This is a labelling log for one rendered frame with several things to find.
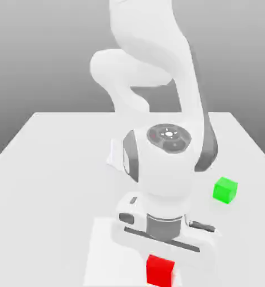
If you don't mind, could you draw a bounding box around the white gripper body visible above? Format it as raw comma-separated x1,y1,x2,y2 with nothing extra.
110,221,214,269

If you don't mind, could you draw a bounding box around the small red cube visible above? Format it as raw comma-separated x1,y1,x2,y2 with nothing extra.
146,254,176,287

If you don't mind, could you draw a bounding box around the small green cube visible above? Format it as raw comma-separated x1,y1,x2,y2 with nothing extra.
212,176,239,205

